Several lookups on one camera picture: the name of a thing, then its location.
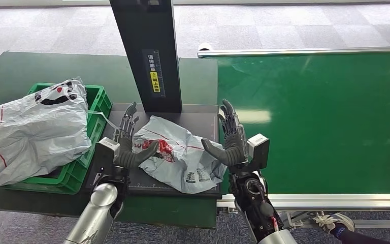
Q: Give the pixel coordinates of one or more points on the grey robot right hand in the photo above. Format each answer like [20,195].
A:
[235,148]

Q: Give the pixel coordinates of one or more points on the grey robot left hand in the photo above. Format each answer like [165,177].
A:
[127,156]

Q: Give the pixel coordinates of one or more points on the small white plastic mail package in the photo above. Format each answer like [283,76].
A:
[181,158]

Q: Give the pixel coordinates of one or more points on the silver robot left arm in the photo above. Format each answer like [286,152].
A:
[97,215]

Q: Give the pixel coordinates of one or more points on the green conveyor belt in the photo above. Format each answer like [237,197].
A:
[316,118]

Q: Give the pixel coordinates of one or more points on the large white plastic mail package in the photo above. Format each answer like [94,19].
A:
[30,134]

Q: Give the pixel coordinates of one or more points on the green plastic crate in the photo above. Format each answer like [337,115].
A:
[77,171]

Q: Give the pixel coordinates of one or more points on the yellow warning sticker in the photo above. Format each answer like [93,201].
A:
[155,81]

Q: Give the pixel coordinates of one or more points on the black scanner column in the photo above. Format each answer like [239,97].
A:
[137,33]

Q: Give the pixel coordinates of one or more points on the person's foot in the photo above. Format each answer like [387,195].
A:
[336,220]

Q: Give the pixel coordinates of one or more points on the dark green table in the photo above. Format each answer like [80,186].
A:
[30,67]

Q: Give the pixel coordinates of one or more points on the person's leg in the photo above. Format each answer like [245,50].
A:
[356,237]

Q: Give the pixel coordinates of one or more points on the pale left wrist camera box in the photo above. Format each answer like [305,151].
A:
[107,151]

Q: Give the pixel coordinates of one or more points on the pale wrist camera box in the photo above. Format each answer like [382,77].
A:
[107,151]
[259,148]

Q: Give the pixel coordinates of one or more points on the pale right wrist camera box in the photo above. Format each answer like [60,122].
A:
[259,148]

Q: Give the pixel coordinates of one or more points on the black scanner base plate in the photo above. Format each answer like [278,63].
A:
[198,123]

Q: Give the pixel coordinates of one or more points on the wide aluminium conveyor rail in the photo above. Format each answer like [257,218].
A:
[316,202]

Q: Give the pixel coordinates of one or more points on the thin aluminium conveyor rail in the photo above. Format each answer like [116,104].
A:
[282,52]

